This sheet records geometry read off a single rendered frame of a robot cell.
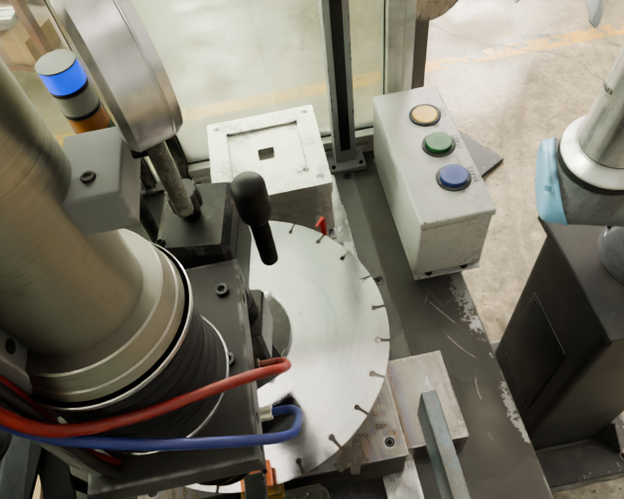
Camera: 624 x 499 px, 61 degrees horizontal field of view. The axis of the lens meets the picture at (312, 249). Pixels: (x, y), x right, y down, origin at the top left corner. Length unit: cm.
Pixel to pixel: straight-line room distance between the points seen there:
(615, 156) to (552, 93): 173
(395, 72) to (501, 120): 136
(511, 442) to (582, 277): 29
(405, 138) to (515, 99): 154
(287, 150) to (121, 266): 68
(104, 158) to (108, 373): 8
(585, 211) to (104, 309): 67
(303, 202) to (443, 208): 21
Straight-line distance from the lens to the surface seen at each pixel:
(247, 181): 29
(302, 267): 65
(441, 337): 83
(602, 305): 91
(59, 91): 68
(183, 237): 31
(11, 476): 56
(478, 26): 276
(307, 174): 81
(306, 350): 59
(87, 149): 18
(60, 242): 17
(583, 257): 95
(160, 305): 20
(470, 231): 80
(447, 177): 79
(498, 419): 79
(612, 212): 79
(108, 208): 16
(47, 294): 18
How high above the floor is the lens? 149
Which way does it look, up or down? 55 degrees down
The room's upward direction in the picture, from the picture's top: 10 degrees counter-clockwise
